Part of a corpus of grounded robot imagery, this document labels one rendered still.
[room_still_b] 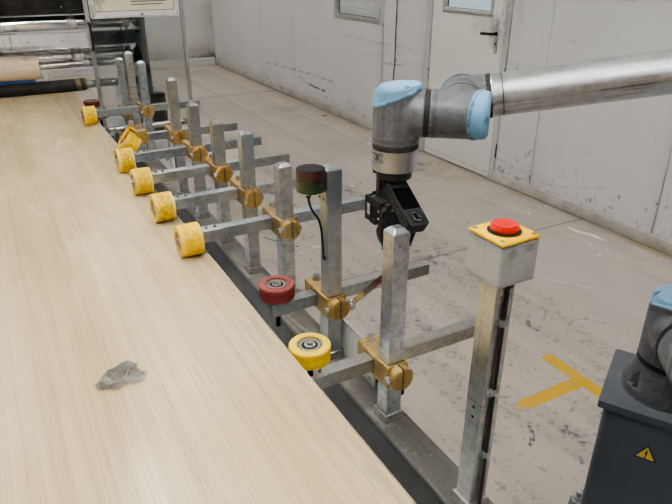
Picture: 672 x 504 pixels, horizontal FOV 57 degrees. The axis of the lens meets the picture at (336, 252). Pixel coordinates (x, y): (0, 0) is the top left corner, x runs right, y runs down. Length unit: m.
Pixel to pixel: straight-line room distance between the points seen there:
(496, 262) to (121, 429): 0.62
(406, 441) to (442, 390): 1.29
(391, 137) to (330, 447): 0.56
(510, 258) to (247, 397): 0.49
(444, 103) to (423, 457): 0.67
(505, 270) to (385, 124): 0.42
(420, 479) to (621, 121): 3.21
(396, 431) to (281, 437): 0.37
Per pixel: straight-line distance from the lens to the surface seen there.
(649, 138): 4.03
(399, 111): 1.16
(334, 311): 1.38
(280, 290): 1.35
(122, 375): 1.15
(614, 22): 4.15
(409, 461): 1.24
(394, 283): 1.13
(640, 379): 1.67
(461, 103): 1.16
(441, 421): 2.42
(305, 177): 1.25
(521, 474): 2.28
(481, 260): 0.88
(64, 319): 1.37
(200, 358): 1.17
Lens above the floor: 1.56
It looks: 26 degrees down
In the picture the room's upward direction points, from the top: straight up
